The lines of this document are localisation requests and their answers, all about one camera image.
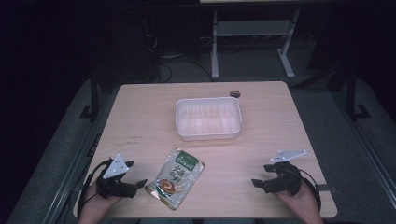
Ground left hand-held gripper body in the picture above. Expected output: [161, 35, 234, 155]
[95, 153, 138, 199]

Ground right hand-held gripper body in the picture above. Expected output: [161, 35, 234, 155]
[262, 149, 308, 197]

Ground green and silver food packet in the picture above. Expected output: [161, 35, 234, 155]
[145, 147, 205, 211]

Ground white plastic container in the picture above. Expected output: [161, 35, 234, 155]
[175, 96, 243, 142]

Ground person's right hand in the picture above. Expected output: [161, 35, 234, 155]
[275, 179, 319, 217]

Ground person's left hand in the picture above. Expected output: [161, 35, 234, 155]
[81, 181, 124, 217]

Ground black metal stand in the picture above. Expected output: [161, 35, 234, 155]
[79, 69, 104, 123]
[342, 63, 372, 121]

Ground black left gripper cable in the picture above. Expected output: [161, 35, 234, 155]
[76, 158, 114, 219]

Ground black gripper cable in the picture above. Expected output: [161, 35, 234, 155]
[76, 158, 114, 219]
[295, 169, 322, 213]

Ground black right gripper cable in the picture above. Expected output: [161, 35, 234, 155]
[295, 169, 322, 213]

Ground black floor cables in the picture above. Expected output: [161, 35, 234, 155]
[141, 31, 216, 84]

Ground white metal table frame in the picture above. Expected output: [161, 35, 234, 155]
[210, 8, 302, 80]

